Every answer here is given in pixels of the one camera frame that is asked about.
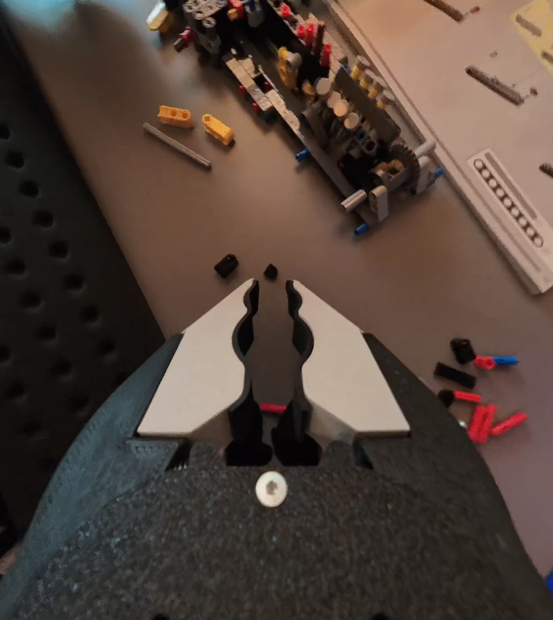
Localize scattered red and blue pins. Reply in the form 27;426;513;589
434;337;529;444

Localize yellow lego connector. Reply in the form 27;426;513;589
157;105;195;129
201;114;235;146

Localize open instruction booklet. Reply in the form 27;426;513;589
327;0;553;295

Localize partly built lego car chassis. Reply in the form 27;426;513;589
147;0;446;236

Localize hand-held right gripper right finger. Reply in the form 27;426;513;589
285;280;411;466

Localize grey lego axle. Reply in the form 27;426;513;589
142;122;212;170

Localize black perforated chair back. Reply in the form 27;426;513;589
0;0;166;572

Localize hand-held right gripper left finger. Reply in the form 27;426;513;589
136;278;261;466

